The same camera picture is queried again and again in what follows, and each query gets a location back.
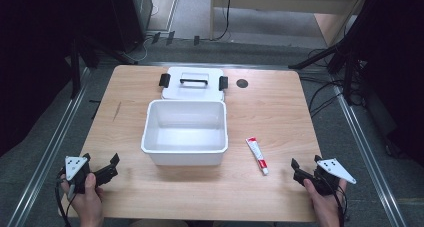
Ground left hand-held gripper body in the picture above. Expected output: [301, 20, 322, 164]
[64, 155, 101, 195]

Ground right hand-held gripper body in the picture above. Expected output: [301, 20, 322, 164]
[311, 157, 357, 197]

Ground white and red tube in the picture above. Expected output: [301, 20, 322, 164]
[245, 136, 270, 176]

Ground white plastic storage box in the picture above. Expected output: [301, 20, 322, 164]
[140, 99, 230, 167]

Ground person's right hand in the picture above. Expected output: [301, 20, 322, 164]
[302, 178, 349, 227]

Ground person's left hand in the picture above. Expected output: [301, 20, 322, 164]
[60, 172, 105, 227]

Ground black tripod stand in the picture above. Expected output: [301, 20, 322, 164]
[68, 33, 138, 100]
[287, 0, 376, 107]

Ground dark curtain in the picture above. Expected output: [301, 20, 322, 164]
[346, 0, 424, 168]
[0, 0, 116, 158]

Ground black cabinet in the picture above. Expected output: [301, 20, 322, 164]
[107, 0, 155, 54]

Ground light wooden furniture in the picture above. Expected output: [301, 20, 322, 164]
[209, 0, 369, 47]

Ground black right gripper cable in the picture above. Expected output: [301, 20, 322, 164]
[328, 176, 350, 222]

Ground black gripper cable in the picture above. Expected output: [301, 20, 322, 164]
[328, 176, 350, 222]
[54, 167, 73, 227]

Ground metal floor rail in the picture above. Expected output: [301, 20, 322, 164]
[331, 82, 409, 227]
[5, 66, 92, 227]

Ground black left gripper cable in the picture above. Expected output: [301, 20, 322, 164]
[54, 167, 73, 227]

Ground black floor cables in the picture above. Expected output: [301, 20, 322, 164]
[307, 48, 368, 119]

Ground white floor cable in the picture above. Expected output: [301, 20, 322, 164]
[123, 5, 160, 63]

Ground white lid with black handle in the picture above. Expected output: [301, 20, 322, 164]
[158, 66, 230, 102]

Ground black hanging cable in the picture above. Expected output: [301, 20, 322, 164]
[209, 0, 234, 42]

